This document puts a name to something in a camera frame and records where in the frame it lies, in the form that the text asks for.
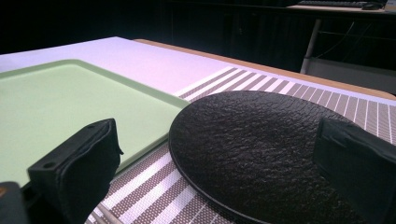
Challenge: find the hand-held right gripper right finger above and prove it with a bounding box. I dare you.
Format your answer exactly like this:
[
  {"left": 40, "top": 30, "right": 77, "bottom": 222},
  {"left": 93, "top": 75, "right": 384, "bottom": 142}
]
[{"left": 312, "top": 117, "right": 396, "bottom": 224}]

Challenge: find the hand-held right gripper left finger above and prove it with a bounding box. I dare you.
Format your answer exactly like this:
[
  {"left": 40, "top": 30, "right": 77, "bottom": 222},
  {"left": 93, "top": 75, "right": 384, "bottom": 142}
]
[{"left": 27, "top": 118, "right": 124, "bottom": 224}]

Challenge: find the wooden chopstick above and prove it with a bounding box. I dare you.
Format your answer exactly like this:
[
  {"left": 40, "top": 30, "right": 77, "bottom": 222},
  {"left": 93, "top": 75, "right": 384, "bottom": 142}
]
[{"left": 96, "top": 203, "right": 125, "bottom": 224}]

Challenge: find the light green tray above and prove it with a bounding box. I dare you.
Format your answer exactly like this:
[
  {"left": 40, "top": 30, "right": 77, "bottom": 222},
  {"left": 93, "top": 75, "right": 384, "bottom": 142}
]
[{"left": 0, "top": 59, "right": 191, "bottom": 189}]

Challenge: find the striped woven placemat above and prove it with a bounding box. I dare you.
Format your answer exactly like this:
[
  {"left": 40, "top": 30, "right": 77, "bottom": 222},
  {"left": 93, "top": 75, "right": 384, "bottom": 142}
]
[{"left": 84, "top": 65, "right": 396, "bottom": 224}]

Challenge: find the black textured round plate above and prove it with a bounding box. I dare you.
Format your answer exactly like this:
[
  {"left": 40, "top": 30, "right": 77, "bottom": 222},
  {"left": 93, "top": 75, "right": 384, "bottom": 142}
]
[{"left": 168, "top": 90, "right": 372, "bottom": 224}]

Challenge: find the white metal desk leg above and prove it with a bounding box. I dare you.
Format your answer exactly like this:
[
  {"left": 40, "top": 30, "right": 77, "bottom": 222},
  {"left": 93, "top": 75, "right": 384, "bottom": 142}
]
[{"left": 300, "top": 18, "right": 322, "bottom": 75}]

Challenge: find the background wooden desk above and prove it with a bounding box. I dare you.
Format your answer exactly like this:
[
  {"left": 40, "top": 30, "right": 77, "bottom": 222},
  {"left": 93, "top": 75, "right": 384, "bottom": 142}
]
[{"left": 286, "top": 4, "right": 396, "bottom": 16}]

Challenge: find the black computer mouse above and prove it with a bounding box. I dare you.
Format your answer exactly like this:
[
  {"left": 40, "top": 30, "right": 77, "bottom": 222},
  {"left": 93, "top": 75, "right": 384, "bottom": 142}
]
[{"left": 361, "top": 2, "right": 385, "bottom": 11}]

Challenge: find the black keyboard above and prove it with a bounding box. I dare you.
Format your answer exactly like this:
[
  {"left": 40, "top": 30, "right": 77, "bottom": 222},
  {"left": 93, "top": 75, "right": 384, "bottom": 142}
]
[{"left": 297, "top": 0, "right": 368, "bottom": 8}]

